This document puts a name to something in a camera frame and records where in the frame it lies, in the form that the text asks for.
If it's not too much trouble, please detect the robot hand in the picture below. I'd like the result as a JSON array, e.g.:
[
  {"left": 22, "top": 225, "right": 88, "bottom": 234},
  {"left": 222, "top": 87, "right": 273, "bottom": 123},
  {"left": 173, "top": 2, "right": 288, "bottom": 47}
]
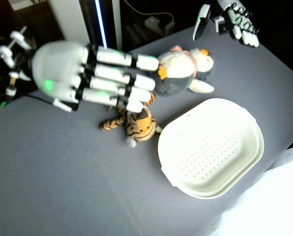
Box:
[
  {"left": 192, "top": 0, "right": 260, "bottom": 48},
  {"left": 30, "top": 40, "right": 160, "bottom": 113}
]

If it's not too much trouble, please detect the penguin plush toy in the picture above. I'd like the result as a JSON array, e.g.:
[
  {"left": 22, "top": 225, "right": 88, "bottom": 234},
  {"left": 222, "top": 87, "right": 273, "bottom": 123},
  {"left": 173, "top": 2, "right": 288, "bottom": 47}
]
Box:
[{"left": 153, "top": 45, "right": 215, "bottom": 97}]

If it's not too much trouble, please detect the tiger plush toy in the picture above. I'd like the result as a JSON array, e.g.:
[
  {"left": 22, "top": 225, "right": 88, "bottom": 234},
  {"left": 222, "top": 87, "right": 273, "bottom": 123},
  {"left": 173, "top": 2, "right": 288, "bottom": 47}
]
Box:
[{"left": 99, "top": 92, "right": 163, "bottom": 148}]

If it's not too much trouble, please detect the white plastic colander basket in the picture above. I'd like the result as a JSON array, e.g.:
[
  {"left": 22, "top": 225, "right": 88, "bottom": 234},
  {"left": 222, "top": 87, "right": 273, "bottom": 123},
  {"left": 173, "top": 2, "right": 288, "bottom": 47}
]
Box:
[{"left": 157, "top": 97, "right": 265, "bottom": 199}]

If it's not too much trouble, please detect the white column with blue light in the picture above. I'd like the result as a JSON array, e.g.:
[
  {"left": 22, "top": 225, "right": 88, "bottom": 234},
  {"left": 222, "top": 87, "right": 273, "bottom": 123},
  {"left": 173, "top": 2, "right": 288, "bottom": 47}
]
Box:
[{"left": 49, "top": 0, "right": 123, "bottom": 51}]

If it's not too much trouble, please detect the grey power adapter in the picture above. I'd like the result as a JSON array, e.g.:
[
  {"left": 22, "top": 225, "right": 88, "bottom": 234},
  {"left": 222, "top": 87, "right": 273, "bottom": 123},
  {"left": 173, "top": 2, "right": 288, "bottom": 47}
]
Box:
[{"left": 144, "top": 16, "right": 162, "bottom": 30}]

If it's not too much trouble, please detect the grey table cloth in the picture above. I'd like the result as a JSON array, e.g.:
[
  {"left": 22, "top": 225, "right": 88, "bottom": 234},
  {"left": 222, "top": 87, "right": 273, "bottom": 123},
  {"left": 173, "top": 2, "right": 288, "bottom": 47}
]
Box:
[{"left": 0, "top": 24, "right": 293, "bottom": 236}]

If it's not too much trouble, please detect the white robot body shell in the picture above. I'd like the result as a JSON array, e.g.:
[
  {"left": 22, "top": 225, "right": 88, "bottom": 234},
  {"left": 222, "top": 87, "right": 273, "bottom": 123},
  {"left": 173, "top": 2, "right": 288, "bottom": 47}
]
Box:
[{"left": 216, "top": 144, "right": 293, "bottom": 236}]

